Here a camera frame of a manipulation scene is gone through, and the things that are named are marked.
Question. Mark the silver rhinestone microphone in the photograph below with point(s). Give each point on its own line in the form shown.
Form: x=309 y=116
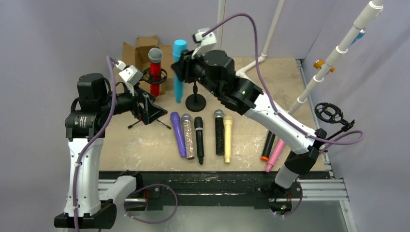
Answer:
x=186 y=120

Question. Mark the blue marker on pipe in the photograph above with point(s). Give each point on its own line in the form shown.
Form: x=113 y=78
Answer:
x=358 y=36

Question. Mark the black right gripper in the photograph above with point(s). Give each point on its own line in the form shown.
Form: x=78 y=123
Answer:
x=184 y=67

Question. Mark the white PVC pipe frame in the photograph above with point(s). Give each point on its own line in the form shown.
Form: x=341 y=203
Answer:
x=371 y=10

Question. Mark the red glitter microphone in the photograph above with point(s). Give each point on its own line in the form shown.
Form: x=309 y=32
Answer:
x=155 y=56

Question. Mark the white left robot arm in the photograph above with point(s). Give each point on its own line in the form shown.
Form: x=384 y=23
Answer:
x=86 y=207

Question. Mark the plain black microphone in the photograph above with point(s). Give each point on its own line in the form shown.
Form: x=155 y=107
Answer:
x=268 y=146

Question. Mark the brown cardboard box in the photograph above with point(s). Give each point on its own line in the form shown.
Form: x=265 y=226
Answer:
x=138 y=57

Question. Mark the black glitter microphone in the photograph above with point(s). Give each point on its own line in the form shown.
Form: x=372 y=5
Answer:
x=219 y=132

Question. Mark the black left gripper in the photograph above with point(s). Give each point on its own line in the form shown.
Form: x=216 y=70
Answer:
x=141 y=106

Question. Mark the pink plastic microphone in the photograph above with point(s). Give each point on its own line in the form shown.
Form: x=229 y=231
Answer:
x=275 y=155

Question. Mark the purple plastic microphone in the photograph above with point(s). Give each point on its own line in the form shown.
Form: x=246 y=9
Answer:
x=176 y=121

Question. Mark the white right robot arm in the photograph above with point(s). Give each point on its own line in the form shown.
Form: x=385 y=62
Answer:
x=246 y=98

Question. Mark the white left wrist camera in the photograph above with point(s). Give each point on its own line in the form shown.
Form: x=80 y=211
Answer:
x=129 y=73

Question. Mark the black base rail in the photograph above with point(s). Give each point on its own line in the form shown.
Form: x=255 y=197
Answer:
x=232 y=188

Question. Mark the blue plastic microphone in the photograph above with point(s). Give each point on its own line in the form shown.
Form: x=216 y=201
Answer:
x=178 y=46

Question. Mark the cream plastic microphone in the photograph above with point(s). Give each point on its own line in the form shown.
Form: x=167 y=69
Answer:
x=228 y=123

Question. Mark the black microphone with silver band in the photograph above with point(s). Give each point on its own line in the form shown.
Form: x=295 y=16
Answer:
x=198 y=124

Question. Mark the orange clamp on pipe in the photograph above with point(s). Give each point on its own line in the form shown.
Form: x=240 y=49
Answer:
x=319 y=63

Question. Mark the black tripod mic stand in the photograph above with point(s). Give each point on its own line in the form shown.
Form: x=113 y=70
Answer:
x=332 y=114
x=137 y=89

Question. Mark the black round-base desk mic stand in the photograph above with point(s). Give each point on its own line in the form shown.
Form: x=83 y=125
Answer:
x=195 y=102

